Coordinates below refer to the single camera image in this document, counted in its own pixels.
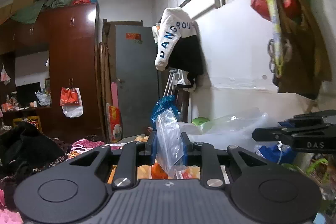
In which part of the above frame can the red white hanging bag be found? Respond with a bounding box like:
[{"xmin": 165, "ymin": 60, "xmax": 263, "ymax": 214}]
[{"xmin": 60, "ymin": 87, "xmax": 83, "ymax": 118}]

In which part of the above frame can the white black hanging jacket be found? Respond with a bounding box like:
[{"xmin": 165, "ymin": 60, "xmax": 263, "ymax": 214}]
[{"xmin": 154, "ymin": 7, "xmax": 204, "ymax": 93}]

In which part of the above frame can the large clear plastic bag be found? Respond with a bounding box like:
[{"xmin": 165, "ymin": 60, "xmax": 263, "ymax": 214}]
[{"xmin": 178, "ymin": 107, "xmax": 280, "ymax": 151}]

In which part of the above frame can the grey door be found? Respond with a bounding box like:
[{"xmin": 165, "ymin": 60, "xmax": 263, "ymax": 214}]
[{"xmin": 116, "ymin": 25, "xmax": 159, "ymax": 138}]

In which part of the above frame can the black monitor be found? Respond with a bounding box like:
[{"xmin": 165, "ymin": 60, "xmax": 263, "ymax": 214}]
[{"xmin": 16, "ymin": 82, "xmax": 41, "ymax": 107}]

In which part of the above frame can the dark red wooden wardrobe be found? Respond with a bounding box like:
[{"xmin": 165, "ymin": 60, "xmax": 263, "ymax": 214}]
[{"xmin": 1, "ymin": 3, "xmax": 104, "ymax": 142}]

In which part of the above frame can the navy blue tote bag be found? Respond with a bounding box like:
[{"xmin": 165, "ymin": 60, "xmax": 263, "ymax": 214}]
[{"xmin": 255, "ymin": 143, "xmax": 297, "ymax": 164}]

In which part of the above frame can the brown hanging bag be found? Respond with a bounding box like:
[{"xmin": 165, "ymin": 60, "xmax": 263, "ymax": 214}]
[{"xmin": 273, "ymin": 0, "xmax": 332, "ymax": 100}]

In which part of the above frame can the blue plastic bag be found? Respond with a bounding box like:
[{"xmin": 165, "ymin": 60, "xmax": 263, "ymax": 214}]
[{"xmin": 150, "ymin": 94, "xmax": 179, "ymax": 131}]

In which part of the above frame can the pink floral bedding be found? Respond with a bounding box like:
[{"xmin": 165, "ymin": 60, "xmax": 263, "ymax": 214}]
[{"xmin": 1, "ymin": 139, "xmax": 105, "ymax": 223}]

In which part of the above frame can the clear zip bag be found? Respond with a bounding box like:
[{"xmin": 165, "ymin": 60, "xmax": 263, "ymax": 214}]
[{"xmin": 156, "ymin": 108, "xmax": 197, "ymax": 179}]

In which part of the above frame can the green yellow box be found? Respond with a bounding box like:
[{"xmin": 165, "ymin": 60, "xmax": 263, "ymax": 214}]
[{"xmin": 192, "ymin": 117, "xmax": 210, "ymax": 126}]

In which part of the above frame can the green cloth on wardrobe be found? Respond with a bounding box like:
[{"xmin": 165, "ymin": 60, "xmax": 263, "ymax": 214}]
[{"xmin": 10, "ymin": 0, "xmax": 74, "ymax": 24}]

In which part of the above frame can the black clothing pile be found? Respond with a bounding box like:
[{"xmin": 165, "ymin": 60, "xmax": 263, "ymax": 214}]
[{"xmin": 1, "ymin": 122, "xmax": 66, "ymax": 178}]

